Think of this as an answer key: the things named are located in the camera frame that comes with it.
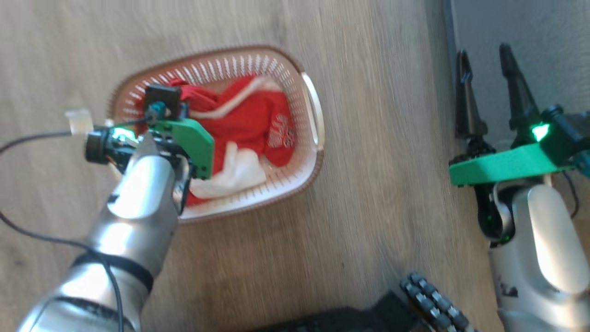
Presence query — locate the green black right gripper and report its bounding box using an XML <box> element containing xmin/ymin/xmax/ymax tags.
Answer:
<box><xmin>448</xmin><ymin>42</ymin><xmax>590</xmax><ymax>247</ymax></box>

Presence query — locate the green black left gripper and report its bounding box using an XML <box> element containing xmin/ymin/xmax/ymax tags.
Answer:
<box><xmin>84</xmin><ymin>118</ymin><xmax>215</xmax><ymax>180</ymax></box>

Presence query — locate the red and white garment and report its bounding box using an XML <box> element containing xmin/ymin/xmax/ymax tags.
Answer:
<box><xmin>136</xmin><ymin>75</ymin><xmax>296</xmax><ymax>207</ymax></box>

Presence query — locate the white brown-rimmed laundry basket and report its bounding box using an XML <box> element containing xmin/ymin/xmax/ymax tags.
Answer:
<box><xmin>107</xmin><ymin>45</ymin><xmax>326</xmax><ymax>225</ymax></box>

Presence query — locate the dark grey baseboard strip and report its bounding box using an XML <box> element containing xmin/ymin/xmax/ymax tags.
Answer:
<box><xmin>442</xmin><ymin>0</ymin><xmax>460</xmax><ymax>65</ymax></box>

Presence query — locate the clear tape piece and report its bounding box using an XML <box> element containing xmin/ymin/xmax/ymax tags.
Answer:
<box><xmin>64</xmin><ymin>108</ymin><xmax>94</xmax><ymax>135</ymax></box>

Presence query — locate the black grey roller wheel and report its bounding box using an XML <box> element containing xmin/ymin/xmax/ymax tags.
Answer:
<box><xmin>399</xmin><ymin>271</ymin><xmax>472</xmax><ymax>332</ymax></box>

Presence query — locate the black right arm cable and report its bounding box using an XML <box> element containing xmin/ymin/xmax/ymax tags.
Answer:
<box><xmin>561</xmin><ymin>170</ymin><xmax>581</xmax><ymax>219</ymax></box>

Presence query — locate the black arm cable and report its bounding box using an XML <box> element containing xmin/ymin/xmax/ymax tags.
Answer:
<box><xmin>561</xmin><ymin>170</ymin><xmax>581</xmax><ymax>219</ymax></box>
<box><xmin>0</xmin><ymin>118</ymin><xmax>155</xmax><ymax>332</ymax></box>

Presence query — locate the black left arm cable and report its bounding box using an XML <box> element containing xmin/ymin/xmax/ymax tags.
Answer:
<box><xmin>0</xmin><ymin>118</ymin><xmax>155</xmax><ymax>332</ymax></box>

